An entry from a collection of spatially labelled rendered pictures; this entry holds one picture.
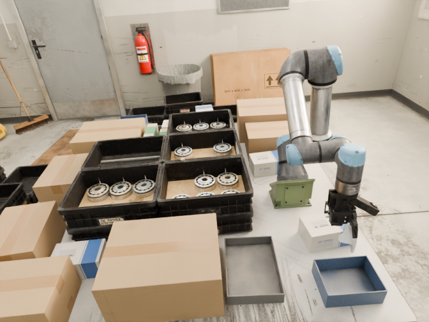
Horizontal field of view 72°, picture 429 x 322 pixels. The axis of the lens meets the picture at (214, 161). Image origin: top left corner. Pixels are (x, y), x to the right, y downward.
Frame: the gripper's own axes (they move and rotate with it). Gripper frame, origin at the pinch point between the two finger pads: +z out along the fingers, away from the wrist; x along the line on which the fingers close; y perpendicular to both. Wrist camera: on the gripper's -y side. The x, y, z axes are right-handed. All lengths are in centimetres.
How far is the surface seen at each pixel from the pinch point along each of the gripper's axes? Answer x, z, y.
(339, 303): 13.4, 16.7, 4.9
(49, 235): -17, 5, 116
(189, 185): -42, 0, 58
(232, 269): -3.8, 16.4, 40.3
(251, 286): 4.1, 17.2, 33.7
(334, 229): -13.1, 6.9, -1.7
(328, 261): -0.8, 11.8, 4.4
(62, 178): -50, -4, 123
